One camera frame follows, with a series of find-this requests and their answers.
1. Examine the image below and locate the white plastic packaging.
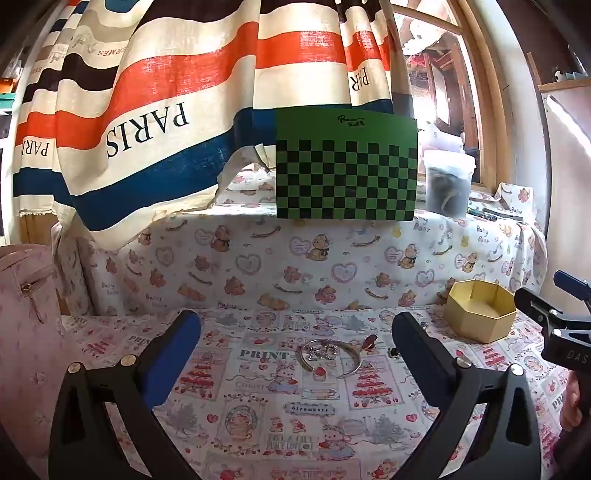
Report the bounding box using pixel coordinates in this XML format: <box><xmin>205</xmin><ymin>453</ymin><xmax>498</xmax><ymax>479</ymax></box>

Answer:
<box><xmin>418</xmin><ymin>122</ymin><xmax>467</xmax><ymax>153</ymax></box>

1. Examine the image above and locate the gold octagonal box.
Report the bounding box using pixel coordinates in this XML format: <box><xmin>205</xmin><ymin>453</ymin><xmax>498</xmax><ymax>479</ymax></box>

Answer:
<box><xmin>444</xmin><ymin>278</ymin><xmax>518</xmax><ymax>344</ymax></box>

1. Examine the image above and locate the strawberry print cloth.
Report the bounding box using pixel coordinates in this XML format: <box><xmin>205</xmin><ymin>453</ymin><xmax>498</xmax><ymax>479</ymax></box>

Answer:
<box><xmin>60</xmin><ymin>305</ymin><xmax>578</xmax><ymax>480</ymax></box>

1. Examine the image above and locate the bear print cloth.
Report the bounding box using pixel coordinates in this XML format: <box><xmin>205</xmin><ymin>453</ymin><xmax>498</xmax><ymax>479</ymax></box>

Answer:
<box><xmin>51</xmin><ymin>182</ymin><xmax>548</xmax><ymax>319</ymax></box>

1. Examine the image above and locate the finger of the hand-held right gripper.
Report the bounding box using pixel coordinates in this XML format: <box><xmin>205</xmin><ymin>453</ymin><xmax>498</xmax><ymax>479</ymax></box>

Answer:
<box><xmin>553</xmin><ymin>271</ymin><xmax>591</xmax><ymax>302</ymax></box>
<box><xmin>514</xmin><ymin>287</ymin><xmax>591</xmax><ymax>347</ymax></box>

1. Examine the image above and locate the person's right hand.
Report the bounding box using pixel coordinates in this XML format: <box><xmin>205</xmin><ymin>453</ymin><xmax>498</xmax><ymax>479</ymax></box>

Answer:
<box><xmin>560</xmin><ymin>369</ymin><xmax>591</xmax><ymax>428</ymax></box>

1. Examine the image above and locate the wooden window frame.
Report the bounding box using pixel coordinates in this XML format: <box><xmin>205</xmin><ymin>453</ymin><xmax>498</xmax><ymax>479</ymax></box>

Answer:
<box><xmin>392</xmin><ymin>0</ymin><xmax>513</xmax><ymax>191</ymax></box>

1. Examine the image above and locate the silver bangle bracelet with crystals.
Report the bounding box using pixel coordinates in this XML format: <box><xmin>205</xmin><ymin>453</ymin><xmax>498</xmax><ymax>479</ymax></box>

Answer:
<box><xmin>295</xmin><ymin>340</ymin><xmax>362</xmax><ymax>380</ymax></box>

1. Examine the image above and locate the green checkered box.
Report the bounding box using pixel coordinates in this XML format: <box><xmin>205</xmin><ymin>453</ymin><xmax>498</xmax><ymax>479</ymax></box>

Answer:
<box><xmin>274</xmin><ymin>107</ymin><xmax>419</xmax><ymax>222</ymax></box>

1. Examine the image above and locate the striped curtain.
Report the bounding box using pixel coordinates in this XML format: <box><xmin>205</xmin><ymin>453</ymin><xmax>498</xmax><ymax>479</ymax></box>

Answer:
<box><xmin>14</xmin><ymin>0</ymin><xmax>411</xmax><ymax>252</ymax></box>

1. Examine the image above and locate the pink bag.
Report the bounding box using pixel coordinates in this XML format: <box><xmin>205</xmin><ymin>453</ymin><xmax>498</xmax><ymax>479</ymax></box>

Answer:
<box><xmin>0</xmin><ymin>244</ymin><xmax>93</xmax><ymax>480</ymax></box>

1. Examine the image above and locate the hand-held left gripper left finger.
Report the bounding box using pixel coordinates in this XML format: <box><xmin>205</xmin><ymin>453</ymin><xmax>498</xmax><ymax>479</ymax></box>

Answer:
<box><xmin>48</xmin><ymin>309</ymin><xmax>204</xmax><ymax>480</ymax></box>

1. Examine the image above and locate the clear plastic lidded container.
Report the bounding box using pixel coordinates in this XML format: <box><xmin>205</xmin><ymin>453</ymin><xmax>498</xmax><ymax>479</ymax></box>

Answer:
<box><xmin>422</xmin><ymin>148</ymin><xmax>476</xmax><ymax>217</ymax></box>

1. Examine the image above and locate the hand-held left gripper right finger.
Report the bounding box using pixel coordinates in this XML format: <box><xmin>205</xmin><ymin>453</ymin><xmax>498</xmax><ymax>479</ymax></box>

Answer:
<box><xmin>392</xmin><ymin>311</ymin><xmax>543</xmax><ymax>480</ymax></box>

